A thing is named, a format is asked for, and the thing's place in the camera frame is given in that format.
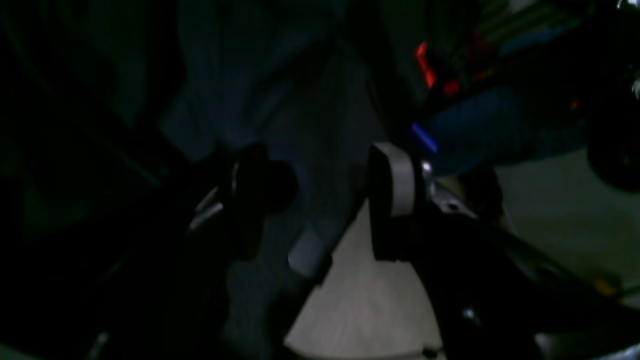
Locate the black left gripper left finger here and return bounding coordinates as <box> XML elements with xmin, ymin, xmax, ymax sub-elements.
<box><xmin>187</xmin><ymin>142</ymin><xmax>300</xmax><ymax>261</ymax></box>

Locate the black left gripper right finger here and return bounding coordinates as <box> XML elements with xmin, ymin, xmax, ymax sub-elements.
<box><xmin>367</xmin><ymin>142</ymin><xmax>435</xmax><ymax>262</ymax></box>

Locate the black t-shirt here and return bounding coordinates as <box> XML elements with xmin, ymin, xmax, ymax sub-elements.
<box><xmin>160</xmin><ymin>0</ymin><xmax>401</xmax><ymax>281</ymax></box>

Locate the blue clamp top right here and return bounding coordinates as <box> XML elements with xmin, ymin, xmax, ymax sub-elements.
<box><xmin>420</xmin><ymin>85</ymin><xmax>588</xmax><ymax>177</ymax></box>

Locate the orange clamp top right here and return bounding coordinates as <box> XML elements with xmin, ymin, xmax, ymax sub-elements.
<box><xmin>414</xmin><ymin>40</ymin><xmax>463</xmax><ymax>99</ymax></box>

